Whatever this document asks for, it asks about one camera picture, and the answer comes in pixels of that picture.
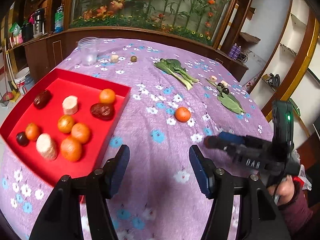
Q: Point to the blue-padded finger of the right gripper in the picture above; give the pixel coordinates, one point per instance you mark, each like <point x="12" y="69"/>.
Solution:
<point x="223" y="140"/>

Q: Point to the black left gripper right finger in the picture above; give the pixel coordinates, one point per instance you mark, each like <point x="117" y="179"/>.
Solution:
<point x="259" y="217"/>

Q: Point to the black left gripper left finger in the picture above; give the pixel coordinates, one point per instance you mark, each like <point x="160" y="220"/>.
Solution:
<point x="60" y="215"/>

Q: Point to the large orange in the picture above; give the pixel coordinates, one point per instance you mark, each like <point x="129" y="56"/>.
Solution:
<point x="71" y="149"/>

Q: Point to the dark plum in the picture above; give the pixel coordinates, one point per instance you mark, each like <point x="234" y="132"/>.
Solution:
<point x="22" y="139"/>

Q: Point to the small tangerine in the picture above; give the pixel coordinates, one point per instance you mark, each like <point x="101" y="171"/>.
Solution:
<point x="81" y="132"/>
<point x="32" y="132"/>
<point x="107" y="96"/>

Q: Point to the dark red date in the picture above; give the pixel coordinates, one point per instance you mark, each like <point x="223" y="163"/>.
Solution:
<point x="102" y="111"/>

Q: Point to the dark red jujube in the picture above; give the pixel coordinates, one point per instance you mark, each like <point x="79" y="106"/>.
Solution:
<point x="42" y="99"/>

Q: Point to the speckled orange fruit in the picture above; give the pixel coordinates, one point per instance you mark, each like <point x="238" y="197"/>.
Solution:
<point x="65" y="124"/>

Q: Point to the person's right hand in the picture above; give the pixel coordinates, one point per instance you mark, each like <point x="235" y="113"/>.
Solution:
<point x="285" y="191"/>

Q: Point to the green leaf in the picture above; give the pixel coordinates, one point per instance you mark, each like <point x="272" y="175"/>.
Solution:
<point x="228" y="101"/>

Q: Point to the dark berries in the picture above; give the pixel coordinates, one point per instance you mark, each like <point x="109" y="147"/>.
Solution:
<point x="222" y="88"/>

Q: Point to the orange tomato on cloth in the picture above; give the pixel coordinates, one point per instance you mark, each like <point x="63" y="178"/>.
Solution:
<point x="182" y="114"/>

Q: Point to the small white chunk by leaf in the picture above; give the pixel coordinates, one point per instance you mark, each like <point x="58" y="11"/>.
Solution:
<point x="213" y="78"/>

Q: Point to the purple floral tablecloth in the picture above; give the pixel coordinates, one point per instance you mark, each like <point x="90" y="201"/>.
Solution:
<point x="159" y="197"/>

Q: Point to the purple bottles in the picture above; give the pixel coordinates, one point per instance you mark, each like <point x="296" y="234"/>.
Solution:
<point x="234" y="51"/>

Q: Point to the red tray box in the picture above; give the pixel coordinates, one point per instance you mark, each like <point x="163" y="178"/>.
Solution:
<point x="61" y="84"/>

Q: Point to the green bok choy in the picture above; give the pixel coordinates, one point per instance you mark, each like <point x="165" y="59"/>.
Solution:
<point x="173" y="67"/>

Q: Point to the small green kiwi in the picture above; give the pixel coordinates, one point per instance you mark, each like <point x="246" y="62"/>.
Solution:
<point x="133" y="59"/>

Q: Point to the flower mural glass panel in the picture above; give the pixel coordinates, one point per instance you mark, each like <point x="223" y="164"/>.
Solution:
<point x="193" y="19"/>

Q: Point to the gray thermos jug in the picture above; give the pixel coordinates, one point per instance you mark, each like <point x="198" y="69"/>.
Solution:
<point x="28" y="83"/>

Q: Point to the small white food chunk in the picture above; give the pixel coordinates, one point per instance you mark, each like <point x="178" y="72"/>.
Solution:
<point x="114" y="58"/>

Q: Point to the white plastic bucket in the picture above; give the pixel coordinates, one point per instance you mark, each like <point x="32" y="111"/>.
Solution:
<point x="19" y="79"/>

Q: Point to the wooden cabinet counter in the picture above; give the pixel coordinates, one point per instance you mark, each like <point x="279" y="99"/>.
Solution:
<point x="42" y="54"/>

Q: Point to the clear plastic jar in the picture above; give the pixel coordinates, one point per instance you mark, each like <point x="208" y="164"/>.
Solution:
<point x="88" y="48"/>

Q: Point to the green snack bag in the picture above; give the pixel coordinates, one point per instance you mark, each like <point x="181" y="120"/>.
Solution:
<point x="15" y="29"/>

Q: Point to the steel coffee press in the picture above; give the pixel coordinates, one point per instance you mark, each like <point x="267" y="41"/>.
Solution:
<point x="38" y="25"/>

